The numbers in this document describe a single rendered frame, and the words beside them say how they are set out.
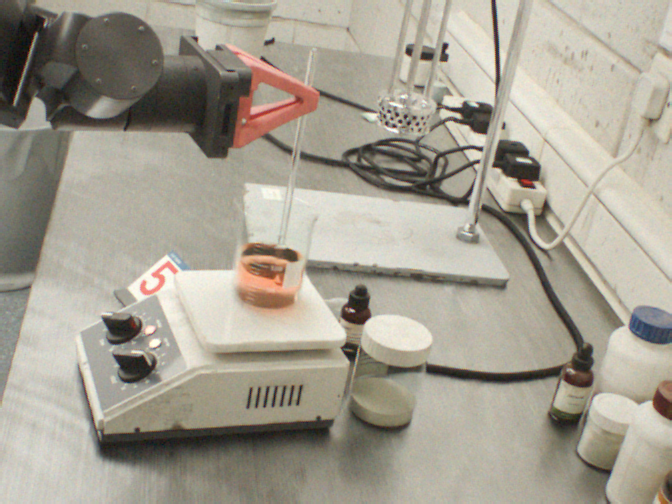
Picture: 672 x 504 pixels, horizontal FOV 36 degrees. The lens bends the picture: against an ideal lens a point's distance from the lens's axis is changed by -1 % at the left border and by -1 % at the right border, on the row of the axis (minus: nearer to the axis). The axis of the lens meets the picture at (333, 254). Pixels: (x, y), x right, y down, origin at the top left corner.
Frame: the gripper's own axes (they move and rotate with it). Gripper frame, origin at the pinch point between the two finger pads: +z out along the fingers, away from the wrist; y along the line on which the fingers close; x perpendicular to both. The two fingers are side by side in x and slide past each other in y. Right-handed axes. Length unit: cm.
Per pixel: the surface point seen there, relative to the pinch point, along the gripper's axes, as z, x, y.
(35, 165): 7, 67, 149
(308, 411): 0.9, 23.6, -8.5
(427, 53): 64, 19, 87
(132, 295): -7.7, 25.4, 15.0
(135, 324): -11.6, 19.8, 0.4
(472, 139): 53, 22, 52
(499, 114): 35.5, 8.4, 23.2
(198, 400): -8.5, 21.9, -8.0
